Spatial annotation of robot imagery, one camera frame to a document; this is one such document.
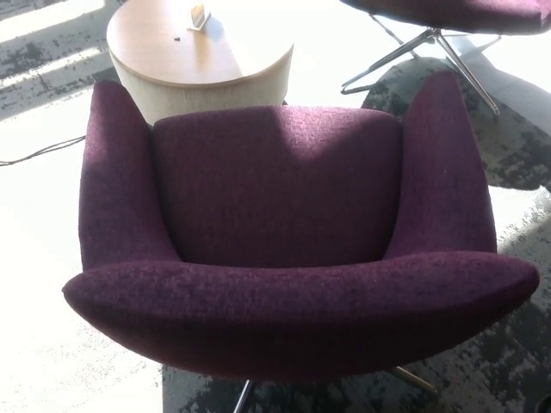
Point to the purple fabric swivel armchair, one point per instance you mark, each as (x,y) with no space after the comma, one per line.
(275,301)

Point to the round wooden side table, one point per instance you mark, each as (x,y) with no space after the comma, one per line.
(176,56)

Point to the small card stand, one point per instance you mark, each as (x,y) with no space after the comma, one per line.
(198,16)

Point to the purple chair with metal legs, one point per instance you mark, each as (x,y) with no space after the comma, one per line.
(452,13)

